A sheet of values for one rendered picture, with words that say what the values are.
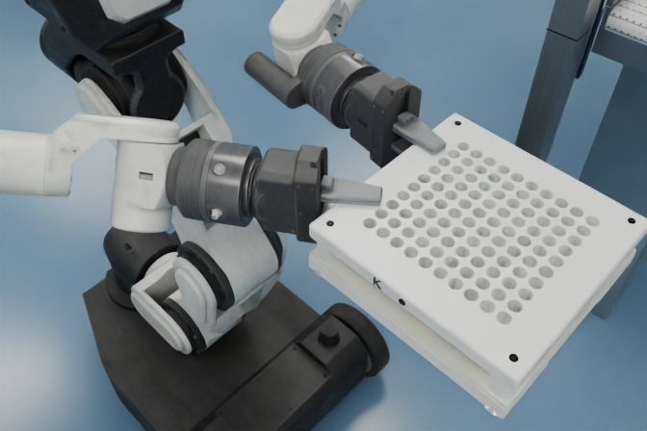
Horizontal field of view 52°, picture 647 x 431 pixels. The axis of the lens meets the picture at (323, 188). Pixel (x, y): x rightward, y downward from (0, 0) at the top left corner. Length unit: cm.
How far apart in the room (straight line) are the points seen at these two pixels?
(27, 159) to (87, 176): 163
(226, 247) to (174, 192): 45
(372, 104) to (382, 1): 235
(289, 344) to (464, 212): 98
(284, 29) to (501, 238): 38
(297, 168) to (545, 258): 25
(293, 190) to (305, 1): 32
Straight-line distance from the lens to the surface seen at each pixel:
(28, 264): 215
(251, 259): 117
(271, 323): 165
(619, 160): 165
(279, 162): 68
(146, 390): 161
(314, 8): 88
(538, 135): 144
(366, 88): 77
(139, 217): 73
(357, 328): 161
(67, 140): 71
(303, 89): 84
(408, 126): 76
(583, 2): 126
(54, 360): 193
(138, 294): 157
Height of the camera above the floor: 156
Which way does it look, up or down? 46 degrees down
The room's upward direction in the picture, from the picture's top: straight up
